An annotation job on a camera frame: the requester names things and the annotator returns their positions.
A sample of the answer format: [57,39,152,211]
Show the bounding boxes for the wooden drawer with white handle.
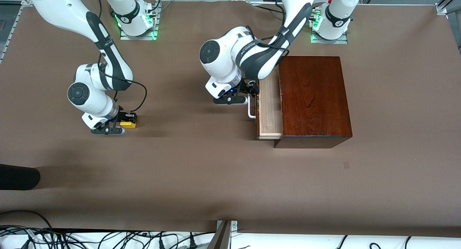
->
[248,67,284,140]

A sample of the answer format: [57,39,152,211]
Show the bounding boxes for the dark brown wooden cabinet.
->
[273,56,353,149]

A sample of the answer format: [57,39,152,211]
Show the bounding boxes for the black cylinder object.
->
[0,164,41,190]

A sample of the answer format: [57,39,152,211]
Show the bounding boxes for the aluminium edge profile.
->
[0,0,33,64]

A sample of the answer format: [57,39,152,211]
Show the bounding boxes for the aluminium corner profile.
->
[435,0,461,15]

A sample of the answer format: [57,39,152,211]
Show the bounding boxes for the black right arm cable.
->
[97,51,148,113]

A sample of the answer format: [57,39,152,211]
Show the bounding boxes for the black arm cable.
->
[247,26,291,59]
[97,51,148,113]

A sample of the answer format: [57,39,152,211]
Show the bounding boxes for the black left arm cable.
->
[247,26,291,59]

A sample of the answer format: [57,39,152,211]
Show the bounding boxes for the black cable on table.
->
[252,3,286,15]

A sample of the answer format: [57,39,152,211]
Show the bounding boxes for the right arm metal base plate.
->
[120,10,160,41]

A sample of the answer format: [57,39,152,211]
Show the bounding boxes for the tangled black floor cables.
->
[0,210,216,249]

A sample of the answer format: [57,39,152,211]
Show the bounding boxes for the metal bracket with bar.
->
[207,220,238,249]

